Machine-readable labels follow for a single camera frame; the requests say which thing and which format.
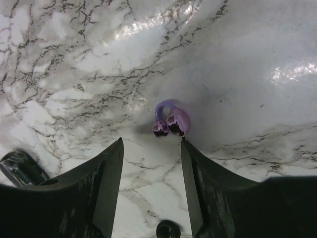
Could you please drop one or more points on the black earbud charging case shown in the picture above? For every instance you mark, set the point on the black earbud charging case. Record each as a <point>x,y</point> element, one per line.
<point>21,169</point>

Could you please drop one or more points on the black clip earbud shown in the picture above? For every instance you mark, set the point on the black clip earbud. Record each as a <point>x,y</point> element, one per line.
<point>168,229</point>

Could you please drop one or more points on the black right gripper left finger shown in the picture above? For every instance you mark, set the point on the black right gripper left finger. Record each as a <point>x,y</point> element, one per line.
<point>79,203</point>

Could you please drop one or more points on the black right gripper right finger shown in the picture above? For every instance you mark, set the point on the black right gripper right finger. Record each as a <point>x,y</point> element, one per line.
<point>223,204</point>

